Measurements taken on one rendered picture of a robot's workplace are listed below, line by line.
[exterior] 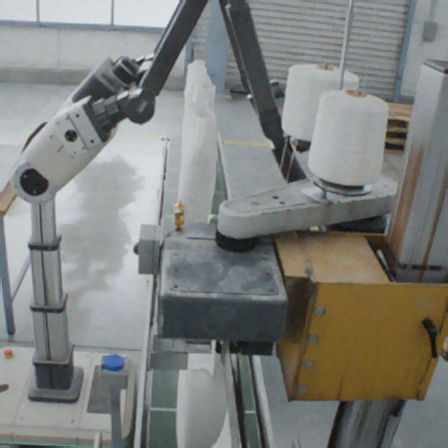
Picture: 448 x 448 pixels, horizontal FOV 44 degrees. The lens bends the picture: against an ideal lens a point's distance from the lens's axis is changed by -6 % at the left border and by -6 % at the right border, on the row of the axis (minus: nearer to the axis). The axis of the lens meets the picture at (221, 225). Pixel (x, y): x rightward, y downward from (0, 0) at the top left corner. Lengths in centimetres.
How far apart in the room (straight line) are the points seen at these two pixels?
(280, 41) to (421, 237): 768
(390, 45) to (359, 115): 818
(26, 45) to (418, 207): 821
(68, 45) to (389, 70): 493
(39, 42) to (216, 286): 809
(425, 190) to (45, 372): 165
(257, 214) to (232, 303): 22
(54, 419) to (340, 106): 170
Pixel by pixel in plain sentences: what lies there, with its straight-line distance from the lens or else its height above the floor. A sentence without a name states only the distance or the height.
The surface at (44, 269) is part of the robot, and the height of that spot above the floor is 85.
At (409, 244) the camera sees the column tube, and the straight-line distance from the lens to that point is 121.
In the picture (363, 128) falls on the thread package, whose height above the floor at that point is 164.
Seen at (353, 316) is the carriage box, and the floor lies 126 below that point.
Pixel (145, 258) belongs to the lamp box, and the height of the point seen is 128.
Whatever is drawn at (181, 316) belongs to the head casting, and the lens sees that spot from 106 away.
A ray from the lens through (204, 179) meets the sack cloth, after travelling 319.
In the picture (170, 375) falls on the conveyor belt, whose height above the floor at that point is 38.
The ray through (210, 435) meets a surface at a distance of 181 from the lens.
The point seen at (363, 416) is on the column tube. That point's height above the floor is 92.
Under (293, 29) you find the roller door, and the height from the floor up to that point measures 105.
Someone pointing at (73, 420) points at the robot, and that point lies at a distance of 231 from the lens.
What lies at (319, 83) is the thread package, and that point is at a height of 167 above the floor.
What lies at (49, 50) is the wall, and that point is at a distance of 898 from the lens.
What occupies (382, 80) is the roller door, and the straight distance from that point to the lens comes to 926.
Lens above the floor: 189
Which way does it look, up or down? 26 degrees down
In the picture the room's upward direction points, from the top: 6 degrees clockwise
